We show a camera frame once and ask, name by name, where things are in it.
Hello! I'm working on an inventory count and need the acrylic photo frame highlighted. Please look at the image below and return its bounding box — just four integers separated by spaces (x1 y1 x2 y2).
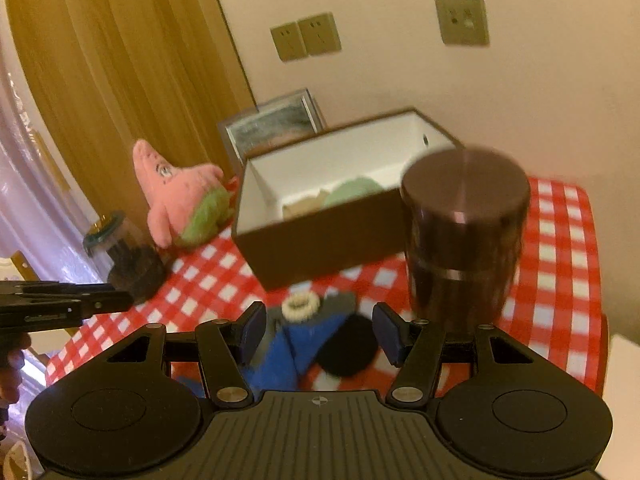
218 89 326 176

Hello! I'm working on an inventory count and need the double wall power socket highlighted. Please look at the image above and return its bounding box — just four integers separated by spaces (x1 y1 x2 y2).
270 12 342 62

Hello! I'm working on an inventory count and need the cream scrunchie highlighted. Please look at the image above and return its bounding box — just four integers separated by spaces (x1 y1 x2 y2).
281 292 321 323

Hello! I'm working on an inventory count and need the red white checkered tablecloth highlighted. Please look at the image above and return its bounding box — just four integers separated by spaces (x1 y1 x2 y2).
46 178 608 391

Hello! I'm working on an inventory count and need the green towel cloth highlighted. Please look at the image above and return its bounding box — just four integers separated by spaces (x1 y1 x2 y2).
322 176 384 208

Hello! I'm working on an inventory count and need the pink starfish plush toy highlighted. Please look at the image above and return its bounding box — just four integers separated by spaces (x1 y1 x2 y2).
132 139 233 249

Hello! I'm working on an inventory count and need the black base glass jar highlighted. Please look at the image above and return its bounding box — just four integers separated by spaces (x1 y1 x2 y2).
82 210 166 304

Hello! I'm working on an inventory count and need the brown cardboard box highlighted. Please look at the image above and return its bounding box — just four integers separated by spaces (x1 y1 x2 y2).
232 108 461 290

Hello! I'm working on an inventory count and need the striped knitted sock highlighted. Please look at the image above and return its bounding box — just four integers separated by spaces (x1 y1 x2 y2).
250 290 357 370

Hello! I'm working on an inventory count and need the blue fleece glove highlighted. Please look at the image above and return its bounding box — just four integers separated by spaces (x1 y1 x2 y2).
179 313 352 400

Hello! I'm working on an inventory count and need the black fuzzy pompom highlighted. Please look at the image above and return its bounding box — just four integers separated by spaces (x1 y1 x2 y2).
316 314 378 377

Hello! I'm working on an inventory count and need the yellow brown curtain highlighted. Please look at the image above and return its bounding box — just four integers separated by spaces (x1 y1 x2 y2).
6 0 254 226

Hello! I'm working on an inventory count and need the person's left hand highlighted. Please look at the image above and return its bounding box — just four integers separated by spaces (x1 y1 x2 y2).
1 333 30 404

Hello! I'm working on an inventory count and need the dark brown thermos bottle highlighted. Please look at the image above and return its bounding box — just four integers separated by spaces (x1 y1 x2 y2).
400 146 530 335

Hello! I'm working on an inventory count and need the single wall power socket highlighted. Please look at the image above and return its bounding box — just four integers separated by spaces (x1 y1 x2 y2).
434 0 490 47

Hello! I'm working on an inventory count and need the beige cloth piece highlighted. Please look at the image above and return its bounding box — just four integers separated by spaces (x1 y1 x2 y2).
282 190 329 220

